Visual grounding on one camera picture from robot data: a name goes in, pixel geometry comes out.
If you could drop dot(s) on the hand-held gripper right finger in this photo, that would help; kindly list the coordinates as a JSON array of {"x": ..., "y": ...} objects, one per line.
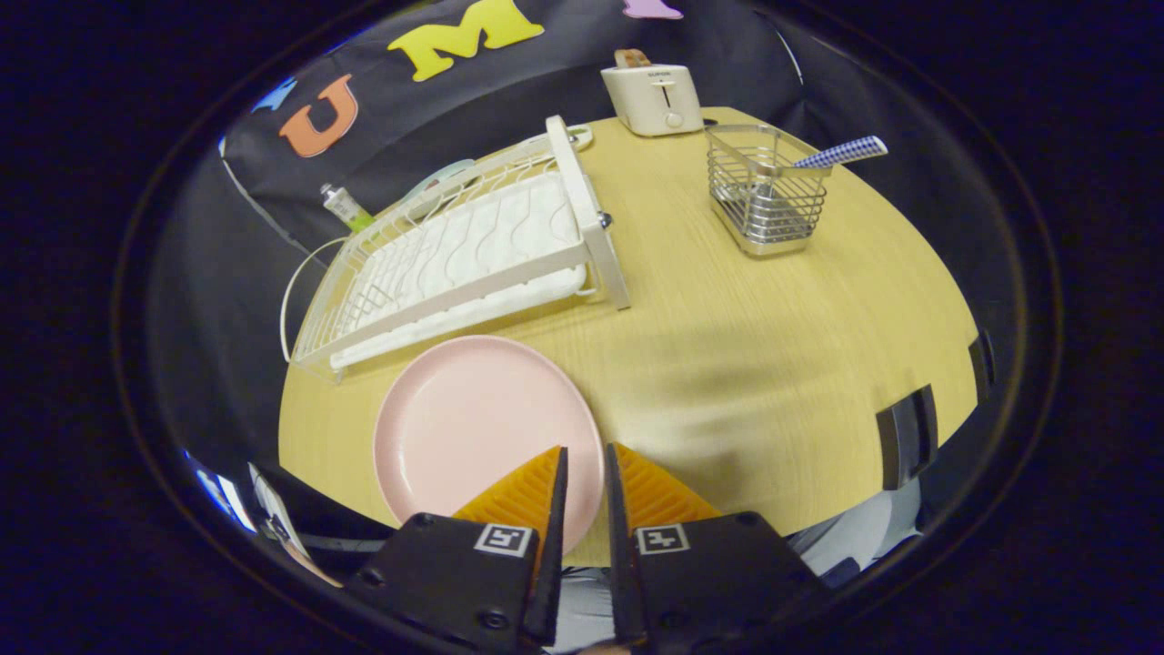
[{"x": 618, "y": 546}]

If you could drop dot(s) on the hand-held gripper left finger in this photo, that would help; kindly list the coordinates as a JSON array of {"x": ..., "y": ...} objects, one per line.
[{"x": 556, "y": 546}]

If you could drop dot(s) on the pink plate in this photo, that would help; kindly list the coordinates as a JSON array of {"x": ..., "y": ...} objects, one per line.
[{"x": 473, "y": 428}]

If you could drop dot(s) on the white dish rack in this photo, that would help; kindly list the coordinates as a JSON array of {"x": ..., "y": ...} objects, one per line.
[{"x": 473, "y": 246}]

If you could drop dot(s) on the small pale teal plate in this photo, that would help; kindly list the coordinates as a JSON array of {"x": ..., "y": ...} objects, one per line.
[{"x": 446, "y": 175}]

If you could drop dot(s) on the dark grey clamp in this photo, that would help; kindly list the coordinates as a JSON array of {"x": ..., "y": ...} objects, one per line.
[{"x": 905, "y": 437}]

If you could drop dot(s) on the clear bottle with green label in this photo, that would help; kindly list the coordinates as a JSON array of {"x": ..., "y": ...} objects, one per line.
[{"x": 346, "y": 207}]

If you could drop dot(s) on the small white divided tray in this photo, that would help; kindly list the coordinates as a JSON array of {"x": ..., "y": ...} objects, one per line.
[{"x": 582, "y": 138}]

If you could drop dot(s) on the cream toaster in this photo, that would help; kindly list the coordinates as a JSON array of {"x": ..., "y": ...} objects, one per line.
[{"x": 655, "y": 95}]

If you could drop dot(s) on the black backdrop cloth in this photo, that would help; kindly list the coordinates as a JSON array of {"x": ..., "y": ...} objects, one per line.
[{"x": 546, "y": 77}]

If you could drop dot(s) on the brown toast slice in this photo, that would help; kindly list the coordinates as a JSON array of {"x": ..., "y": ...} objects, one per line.
[{"x": 631, "y": 58}]

